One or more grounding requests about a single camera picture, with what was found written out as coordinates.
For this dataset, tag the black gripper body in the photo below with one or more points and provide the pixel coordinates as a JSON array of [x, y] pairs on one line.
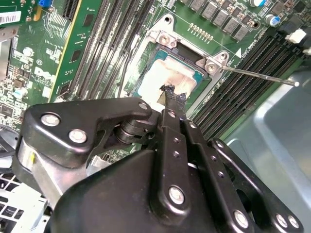
[[109, 206]]

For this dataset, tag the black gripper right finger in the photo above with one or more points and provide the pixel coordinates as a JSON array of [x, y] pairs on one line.
[[206, 155]]

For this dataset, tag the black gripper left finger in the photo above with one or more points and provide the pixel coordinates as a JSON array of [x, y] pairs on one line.
[[97, 114]]

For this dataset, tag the silver CPU plate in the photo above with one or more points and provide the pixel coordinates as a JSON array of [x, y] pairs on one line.
[[170, 72]]

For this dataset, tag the thin metal locking lever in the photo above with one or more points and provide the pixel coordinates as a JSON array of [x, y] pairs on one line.
[[279, 80]]

